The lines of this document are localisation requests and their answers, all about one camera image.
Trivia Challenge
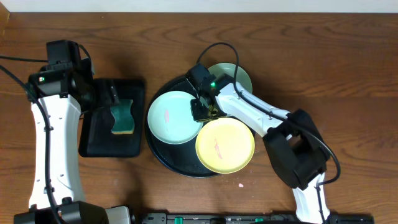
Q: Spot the yellow plate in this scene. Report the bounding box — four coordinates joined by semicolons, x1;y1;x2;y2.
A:
195;118;255;174

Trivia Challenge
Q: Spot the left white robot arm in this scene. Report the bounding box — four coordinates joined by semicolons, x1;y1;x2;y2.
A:
14;40;131;223

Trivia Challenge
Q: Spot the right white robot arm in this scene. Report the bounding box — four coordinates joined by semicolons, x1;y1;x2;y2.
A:
185;63;332;223

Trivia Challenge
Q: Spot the black round tray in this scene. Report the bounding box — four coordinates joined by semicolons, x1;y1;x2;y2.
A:
145;76;218;178

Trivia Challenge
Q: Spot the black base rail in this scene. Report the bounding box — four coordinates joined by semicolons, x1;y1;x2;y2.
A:
136;213;375;224

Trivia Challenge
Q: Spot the green yellow sponge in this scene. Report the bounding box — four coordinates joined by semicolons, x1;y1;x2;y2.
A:
110;99;135;134

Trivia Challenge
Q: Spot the pale green plate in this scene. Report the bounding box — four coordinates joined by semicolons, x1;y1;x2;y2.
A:
208;63;252;93

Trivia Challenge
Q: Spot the black rectangular tray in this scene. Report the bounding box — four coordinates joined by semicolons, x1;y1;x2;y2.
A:
78;79;145;157

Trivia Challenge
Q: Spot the light blue plate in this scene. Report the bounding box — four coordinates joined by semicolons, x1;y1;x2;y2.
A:
147;91;203;144

